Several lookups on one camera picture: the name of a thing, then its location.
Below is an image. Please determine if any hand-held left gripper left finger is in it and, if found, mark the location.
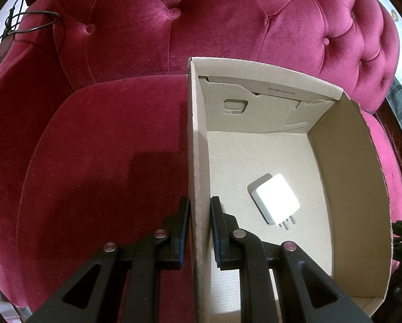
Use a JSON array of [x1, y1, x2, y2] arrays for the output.
[[28, 197, 191, 323]]

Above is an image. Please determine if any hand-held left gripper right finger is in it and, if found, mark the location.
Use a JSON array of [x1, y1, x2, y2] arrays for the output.
[[210, 196, 373, 323]]

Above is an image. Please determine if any large white charger plug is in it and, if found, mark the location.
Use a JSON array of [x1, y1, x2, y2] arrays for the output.
[[247, 173, 301, 232]]

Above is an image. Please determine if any cardboard box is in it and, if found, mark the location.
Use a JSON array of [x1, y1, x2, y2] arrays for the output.
[[187, 57, 395, 323]]

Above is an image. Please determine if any pink velvet tufted armchair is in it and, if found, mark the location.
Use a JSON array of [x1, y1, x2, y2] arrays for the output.
[[0, 0, 402, 323]]

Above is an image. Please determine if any paper hang tag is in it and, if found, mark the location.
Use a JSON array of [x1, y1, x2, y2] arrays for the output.
[[0, 34, 16, 63]]

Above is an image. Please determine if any thin dark wire loop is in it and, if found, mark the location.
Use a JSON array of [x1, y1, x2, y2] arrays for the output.
[[4, 0, 60, 36]]

